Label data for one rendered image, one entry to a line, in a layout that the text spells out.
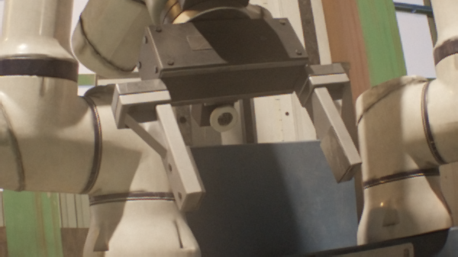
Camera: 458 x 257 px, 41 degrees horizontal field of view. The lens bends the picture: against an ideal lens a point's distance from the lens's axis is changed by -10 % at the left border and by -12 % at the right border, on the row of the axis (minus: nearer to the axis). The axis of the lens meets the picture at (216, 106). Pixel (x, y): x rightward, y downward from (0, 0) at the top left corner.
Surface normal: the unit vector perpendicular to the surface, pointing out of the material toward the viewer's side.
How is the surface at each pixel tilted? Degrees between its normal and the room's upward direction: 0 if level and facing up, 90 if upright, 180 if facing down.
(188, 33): 66
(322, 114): 97
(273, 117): 90
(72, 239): 90
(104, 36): 136
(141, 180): 91
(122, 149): 102
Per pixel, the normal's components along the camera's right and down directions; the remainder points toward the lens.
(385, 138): -0.65, -0.11
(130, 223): -0.04, -0.55
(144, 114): 0.24, -0.62
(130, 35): 0.15, 0.75
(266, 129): 0.19, -0.26
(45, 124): 0.58, -0.08
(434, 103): -0.68, -0.34
